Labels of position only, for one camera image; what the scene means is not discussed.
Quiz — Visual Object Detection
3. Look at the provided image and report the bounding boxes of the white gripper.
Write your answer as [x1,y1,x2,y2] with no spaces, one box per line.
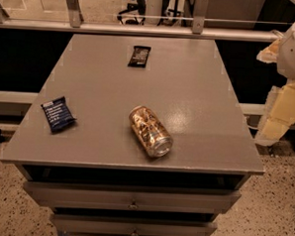
[254,23,295,147]

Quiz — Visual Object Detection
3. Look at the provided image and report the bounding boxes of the orange soda can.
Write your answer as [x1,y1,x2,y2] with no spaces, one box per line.
[129,106,173,158]

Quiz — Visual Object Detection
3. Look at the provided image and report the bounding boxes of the black snack bar wrapper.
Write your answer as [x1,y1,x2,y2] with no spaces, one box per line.
[128,46,151,68]

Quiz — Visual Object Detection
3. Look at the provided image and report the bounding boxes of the top grey drawer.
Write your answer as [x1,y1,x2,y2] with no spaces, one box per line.
[24,181,241,214]

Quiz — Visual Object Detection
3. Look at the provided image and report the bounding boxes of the grey drawer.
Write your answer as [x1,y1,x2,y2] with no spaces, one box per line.
[50,214,216,236]
[24,181,241,214]

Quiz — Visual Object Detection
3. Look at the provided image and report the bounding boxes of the black office chair base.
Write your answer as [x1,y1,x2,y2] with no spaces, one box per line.
[117,0,183,26]

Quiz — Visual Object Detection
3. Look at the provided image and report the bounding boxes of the grey drawer cabinet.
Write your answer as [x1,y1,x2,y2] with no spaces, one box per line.
[2,35,263,236]

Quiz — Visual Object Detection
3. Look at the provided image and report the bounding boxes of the lower grey drawer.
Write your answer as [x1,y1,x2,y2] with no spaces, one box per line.
[50,214,216,236]

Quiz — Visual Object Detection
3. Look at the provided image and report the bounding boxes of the metal railing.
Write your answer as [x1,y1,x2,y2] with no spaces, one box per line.
[0,0,282,42]

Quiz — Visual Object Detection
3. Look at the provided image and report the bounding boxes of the blue snack bar wrapper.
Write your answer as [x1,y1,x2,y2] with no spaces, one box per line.
[41,96,76,133]

